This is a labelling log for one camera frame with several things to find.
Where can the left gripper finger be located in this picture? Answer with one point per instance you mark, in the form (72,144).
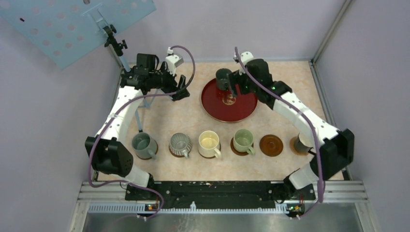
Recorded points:
(182,84)
(180,95)

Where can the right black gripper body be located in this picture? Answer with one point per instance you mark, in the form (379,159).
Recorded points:
(245,86)

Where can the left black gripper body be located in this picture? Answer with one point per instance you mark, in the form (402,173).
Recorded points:
(164,81)

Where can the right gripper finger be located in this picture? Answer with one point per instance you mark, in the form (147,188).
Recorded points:
(232,77)
(233,90)

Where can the dark green cup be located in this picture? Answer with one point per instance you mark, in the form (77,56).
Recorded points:
(222,79)

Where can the striped white grey cup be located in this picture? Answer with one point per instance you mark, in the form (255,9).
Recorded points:
(180,144)

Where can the light green cup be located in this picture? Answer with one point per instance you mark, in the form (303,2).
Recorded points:
(243,140)

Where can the cream yellow mug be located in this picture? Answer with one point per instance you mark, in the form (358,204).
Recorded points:
(209,140)

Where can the brown wooden coaster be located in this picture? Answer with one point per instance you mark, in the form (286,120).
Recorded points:
(147,150)
(178,156)
(210,154)
(271,145)
(235,151)

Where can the grey blue mug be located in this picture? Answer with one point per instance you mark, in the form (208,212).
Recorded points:
(140,137)

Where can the light woven coaster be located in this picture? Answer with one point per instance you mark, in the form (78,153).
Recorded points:
(292,147)

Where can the black cup white inside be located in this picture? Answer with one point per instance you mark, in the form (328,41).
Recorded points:
(305,140)

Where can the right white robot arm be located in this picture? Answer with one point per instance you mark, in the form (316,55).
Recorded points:
(334,147)

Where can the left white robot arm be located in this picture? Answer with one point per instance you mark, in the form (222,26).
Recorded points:
(106,150)

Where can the red round tray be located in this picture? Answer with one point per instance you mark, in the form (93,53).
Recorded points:
(223,106)

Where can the light blue tripod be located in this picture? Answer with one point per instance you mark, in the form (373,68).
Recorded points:
(128,78)

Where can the blue perforated board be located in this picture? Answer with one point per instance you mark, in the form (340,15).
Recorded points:
(67,30)

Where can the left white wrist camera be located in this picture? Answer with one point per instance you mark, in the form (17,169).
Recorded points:
(173,60)

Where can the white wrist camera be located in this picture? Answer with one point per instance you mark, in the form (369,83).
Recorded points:
(173,60)
(245,57)

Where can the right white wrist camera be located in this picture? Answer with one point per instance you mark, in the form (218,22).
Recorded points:
(245,57)

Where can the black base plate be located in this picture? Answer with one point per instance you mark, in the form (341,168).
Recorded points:
(220,194)

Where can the aluminium frame rail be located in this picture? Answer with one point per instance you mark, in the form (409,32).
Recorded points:
(109,197)

